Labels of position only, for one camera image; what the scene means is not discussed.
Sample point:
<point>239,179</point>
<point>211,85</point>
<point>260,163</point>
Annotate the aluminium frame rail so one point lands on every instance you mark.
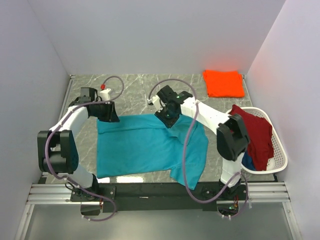
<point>57,194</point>

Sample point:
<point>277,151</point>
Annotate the dark red shirt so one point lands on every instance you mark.
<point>259,130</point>

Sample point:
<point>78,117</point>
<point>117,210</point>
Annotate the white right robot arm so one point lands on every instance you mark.
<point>232,138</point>

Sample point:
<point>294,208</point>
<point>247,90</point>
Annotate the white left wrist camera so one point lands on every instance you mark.
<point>105,93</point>

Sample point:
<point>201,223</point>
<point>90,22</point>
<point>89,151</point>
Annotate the teal polo shirt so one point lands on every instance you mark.
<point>142,144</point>

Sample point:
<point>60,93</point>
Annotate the white laundry basket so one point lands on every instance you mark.
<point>280,161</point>

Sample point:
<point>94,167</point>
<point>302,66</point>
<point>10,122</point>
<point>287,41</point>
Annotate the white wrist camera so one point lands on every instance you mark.
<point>156,102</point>
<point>105,93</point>

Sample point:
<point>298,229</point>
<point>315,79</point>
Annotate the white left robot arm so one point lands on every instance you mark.
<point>57,150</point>

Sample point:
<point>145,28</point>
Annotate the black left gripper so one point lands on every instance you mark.
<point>111,115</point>

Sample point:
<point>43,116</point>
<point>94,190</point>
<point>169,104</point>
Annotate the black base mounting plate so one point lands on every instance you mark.
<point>139,197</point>

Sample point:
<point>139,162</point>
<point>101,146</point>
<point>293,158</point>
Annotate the folded orange t shirt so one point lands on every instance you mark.
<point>223,84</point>

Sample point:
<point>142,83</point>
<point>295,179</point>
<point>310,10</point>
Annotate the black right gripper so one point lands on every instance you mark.
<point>168,123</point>

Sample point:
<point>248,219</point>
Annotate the blue shirt in basket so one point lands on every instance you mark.
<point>247,162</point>

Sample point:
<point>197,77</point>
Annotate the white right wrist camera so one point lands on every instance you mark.
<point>156,102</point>

